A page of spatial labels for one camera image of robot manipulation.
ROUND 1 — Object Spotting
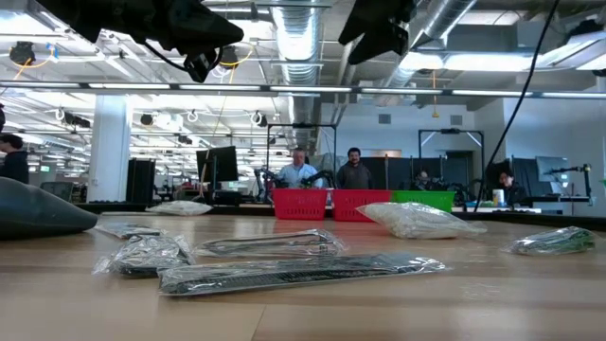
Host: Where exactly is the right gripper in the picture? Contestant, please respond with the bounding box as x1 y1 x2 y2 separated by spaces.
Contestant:
338 0 418 65

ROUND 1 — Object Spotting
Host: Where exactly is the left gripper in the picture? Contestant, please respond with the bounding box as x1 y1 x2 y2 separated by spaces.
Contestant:
87 0 244 58

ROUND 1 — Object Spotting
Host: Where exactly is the clear bag of cotton balls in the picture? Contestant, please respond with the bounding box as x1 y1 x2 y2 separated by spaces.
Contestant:
145 200 214 217
355 202 489 240

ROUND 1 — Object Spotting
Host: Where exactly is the metal tool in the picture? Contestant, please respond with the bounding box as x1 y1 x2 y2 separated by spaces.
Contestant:
193 228 349 260

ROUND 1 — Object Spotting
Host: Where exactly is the black comb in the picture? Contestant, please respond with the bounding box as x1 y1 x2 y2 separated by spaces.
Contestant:
92 234 196 279
157 252 449 297

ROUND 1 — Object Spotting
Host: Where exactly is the black ceiling device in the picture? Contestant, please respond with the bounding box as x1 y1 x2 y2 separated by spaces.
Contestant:
220 45 241 71
9 41 37 66

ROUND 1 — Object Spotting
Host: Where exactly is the long ceiling light bar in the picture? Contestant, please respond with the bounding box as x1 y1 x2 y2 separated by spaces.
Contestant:
0 81 606 99

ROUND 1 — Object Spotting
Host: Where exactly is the black computer monitor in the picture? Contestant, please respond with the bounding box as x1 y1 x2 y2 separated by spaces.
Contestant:
195 145 240 184

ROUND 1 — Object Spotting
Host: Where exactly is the person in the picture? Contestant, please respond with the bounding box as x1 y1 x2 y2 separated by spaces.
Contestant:
0 134 30 185
276 147 324 189
334 147 376 190
497 170 527 206
410 169 436 191

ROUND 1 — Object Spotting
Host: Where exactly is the white pillar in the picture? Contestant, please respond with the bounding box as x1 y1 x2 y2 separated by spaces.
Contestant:
86 94 133 204

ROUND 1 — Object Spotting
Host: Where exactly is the black cabinet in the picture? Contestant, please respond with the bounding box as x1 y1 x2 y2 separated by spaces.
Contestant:
125 157 157 205

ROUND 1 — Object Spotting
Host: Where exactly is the red plastic basket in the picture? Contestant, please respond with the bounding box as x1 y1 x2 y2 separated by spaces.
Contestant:
330 188 393 223
272 188 330 222

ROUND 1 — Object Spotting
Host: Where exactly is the green plastic basket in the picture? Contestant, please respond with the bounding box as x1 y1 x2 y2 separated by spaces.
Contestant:
390 189 456 214

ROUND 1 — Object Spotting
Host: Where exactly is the small flat clear bag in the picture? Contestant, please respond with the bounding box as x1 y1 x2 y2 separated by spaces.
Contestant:
93 223 166 241

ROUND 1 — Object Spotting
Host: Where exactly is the grey computer monitor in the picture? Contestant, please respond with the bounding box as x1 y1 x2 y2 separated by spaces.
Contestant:
535 155 570 184

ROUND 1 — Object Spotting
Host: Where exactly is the dark grey rounded object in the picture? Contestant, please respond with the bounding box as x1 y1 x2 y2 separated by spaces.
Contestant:
0 176 99 242

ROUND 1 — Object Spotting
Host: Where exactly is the bag of green parts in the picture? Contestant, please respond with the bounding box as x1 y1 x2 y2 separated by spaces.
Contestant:
500 225 597 258

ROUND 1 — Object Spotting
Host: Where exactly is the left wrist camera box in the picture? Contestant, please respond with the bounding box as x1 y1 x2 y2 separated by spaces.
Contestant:
183 46 222 84

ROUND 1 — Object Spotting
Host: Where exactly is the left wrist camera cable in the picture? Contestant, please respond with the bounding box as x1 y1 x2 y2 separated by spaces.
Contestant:
141 40 223 72

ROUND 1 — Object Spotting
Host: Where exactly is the silver slanted air duct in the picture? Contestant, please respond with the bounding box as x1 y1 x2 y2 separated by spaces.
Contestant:
378 0 479 91

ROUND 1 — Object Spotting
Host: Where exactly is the silver spiral air duct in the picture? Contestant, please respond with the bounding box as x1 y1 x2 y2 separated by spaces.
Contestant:
270 0 324 143

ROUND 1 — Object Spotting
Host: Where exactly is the black frame stand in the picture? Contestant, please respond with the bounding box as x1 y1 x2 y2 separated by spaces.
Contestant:
418 128 486 200
266 123 338 190

